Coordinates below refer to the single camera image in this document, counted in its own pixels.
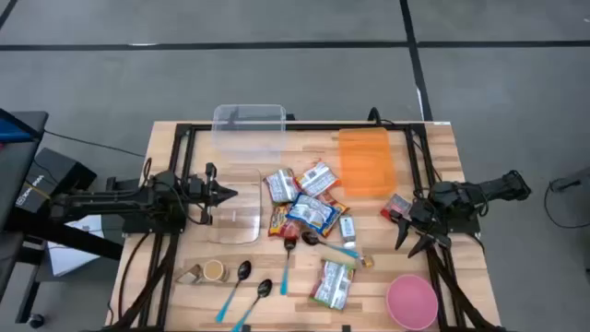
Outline black looped floor cable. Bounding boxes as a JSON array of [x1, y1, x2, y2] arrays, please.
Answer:
[[543, 177, 590, 231]]

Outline pink bowl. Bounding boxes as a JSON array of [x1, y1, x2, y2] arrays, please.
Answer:
[[385, 274, 440, 332]]

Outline black aluminium table frame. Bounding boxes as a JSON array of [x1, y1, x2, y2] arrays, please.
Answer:
[[99, 120, 508, 332]]

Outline white paper sheets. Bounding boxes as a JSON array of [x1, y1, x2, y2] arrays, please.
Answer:
[[47, 214, 105, 278]]

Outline clear plastic container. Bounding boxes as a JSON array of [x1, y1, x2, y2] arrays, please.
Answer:
[[211, 103, 288, 163], [206, 169, 263, 245]]

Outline thin black floor cable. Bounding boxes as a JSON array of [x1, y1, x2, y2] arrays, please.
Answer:
[[43, 130, 148, 160]]

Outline tan-lidded glass jar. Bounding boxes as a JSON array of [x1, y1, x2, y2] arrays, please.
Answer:
[[201, 258, 230, 284]]

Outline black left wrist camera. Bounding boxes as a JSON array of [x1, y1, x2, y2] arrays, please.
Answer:
[[187, 173, 205, 198]]

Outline black spoon with teal handle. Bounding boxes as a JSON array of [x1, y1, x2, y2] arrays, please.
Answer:
[[229, 278, 274, 332], [301, 231, 361, 260], [279, 236, 298, 297], [214, 259, 254, 325]]

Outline black workstation cart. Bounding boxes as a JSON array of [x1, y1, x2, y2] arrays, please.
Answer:
[[0, 110, 124, 324]]

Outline grey stand foot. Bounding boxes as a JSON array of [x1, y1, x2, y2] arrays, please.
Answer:
[[548, 165, 590, 195]]

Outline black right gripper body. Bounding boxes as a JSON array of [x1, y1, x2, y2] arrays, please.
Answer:
[[390, 196, 455, 251]]

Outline roast beef ramen noodle packet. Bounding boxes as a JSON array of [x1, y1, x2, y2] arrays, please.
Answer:
[[267, 202, 305, 241]]

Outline thick black cable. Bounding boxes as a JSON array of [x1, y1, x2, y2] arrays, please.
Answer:
[[117, 232, 153, 324]]

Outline blue ramen noodle packet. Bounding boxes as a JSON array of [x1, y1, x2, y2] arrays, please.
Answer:
[[285, 192, 341, 237]]

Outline black box with white lettering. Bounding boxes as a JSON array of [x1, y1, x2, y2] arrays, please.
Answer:
[[15, 147, 99, 214]]

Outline small red box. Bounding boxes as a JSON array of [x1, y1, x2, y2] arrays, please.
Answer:
[[380, 193, 413, 226]]

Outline black-framed blue screen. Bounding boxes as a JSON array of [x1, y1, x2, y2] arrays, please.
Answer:
[[0, 106, 36, 144]]

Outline white-capped spice bottle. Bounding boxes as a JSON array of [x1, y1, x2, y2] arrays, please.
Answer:
[[338, 214, 359, 250]]

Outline green-edged ramen noodle packet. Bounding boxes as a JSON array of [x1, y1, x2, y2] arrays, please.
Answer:
[[309, 258, 357, 311], [263, 167, 304, 206]]

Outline orange plastic tray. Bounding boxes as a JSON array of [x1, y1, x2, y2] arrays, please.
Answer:
[[337, 126, 398, 200]]

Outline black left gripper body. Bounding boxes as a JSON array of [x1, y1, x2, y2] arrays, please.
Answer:
[[185, 161, 219, 226]]

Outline orange ramen noodle packet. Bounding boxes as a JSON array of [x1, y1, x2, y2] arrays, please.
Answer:
[[303, 190, 350, 239], [294, 160, 342, 199]]

